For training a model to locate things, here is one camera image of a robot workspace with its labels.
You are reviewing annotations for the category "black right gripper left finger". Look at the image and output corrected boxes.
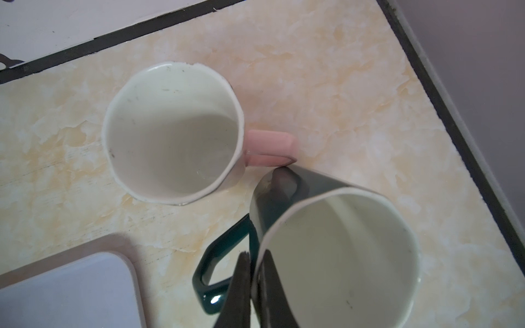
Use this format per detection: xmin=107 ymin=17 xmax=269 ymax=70
xmin=213 ymin=252 xmax=251 ymax=328

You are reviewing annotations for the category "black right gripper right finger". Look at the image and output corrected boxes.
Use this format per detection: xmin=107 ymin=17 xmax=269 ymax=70
xmin=257 ymin=250 xmax=299 ymax=328

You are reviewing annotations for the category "dark green mug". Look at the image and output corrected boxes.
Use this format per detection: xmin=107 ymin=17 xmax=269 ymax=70
xmin=192 ymin=165 xmax=421 ymax=327

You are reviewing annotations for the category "pink patterned mug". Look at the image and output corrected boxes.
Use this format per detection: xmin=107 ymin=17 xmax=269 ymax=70
xmin=102 ymin=61 xmax=298 ymax=206

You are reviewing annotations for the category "lavender plastic tray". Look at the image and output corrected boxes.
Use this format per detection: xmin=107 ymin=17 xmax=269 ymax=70
xmin=1 ymin=251 xmax=146 ymax=327

